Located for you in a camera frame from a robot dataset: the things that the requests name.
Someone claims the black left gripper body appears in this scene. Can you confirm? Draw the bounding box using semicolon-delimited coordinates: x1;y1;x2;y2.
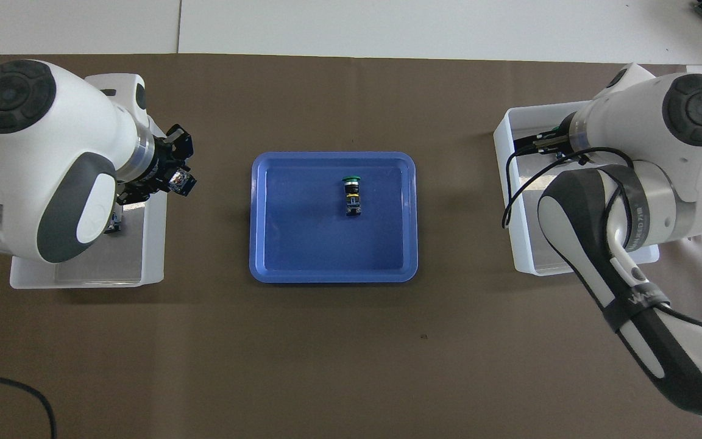
141;137;173;185

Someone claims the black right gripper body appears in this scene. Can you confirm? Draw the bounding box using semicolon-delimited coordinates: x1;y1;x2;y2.
539;113;577;164

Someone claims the green push button switch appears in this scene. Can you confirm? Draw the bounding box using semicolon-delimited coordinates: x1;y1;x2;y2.
342;175;365;218

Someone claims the translucent white plastic box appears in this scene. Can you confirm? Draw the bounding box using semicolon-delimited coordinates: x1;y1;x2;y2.
493;101;661;277
9;116;171;290

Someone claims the blue plastic tray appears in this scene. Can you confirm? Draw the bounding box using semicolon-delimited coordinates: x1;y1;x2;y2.
249;151;419;284

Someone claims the brown paper table mat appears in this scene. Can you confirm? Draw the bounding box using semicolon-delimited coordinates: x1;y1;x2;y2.
0;54;702;439

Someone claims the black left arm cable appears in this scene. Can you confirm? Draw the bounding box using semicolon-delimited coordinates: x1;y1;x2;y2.
0;370;57;439

